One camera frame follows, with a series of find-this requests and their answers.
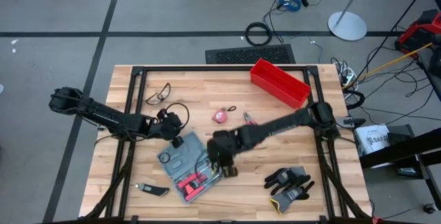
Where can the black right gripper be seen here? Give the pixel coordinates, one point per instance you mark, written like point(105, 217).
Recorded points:
point(224, 144)

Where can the black side shelf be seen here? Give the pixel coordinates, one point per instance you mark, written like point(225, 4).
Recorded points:
point(396, 151)

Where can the red plastic bin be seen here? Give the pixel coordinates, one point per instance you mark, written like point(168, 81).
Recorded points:
point(279, 82)

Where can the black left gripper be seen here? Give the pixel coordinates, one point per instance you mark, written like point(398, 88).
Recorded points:
point(165, 127)

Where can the white round pedestal table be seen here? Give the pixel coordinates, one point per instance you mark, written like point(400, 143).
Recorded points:
point(346, 25)

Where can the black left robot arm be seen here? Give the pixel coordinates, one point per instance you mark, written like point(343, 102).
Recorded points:
point(103, 115)

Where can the black caster wheel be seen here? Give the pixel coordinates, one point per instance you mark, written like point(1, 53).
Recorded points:
point(430, 208)

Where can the clear safety glasses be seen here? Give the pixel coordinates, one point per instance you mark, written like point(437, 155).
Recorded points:
point(165, 91)

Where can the grey yellow-cuffed work glove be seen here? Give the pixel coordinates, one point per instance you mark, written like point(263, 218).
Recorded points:
point(289, 196)

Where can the red and black machine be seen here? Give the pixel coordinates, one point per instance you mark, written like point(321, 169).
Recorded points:
point(417, 32)

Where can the yellow pole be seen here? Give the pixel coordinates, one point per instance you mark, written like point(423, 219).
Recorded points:
point(389, 64)

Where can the black work glove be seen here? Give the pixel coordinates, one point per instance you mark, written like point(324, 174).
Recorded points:
point(275, 179)

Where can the grey plastic tool case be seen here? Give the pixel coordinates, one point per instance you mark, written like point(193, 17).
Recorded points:
point(186, 148)

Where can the white power strip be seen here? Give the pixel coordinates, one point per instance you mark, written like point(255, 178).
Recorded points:
point(349, 77)

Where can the white printed box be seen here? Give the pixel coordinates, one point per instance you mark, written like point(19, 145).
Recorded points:
point(372, 139)

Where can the black utility knife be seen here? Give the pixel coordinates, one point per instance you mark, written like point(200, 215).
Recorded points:
point(155, 190)

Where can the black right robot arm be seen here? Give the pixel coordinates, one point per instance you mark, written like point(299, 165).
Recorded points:
point(275, 127)

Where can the thin black diagonal pole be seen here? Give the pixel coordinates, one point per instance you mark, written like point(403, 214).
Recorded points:
point(392, 28)

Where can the pink tape measure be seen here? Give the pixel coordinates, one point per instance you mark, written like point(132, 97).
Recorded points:
point(220, 116)

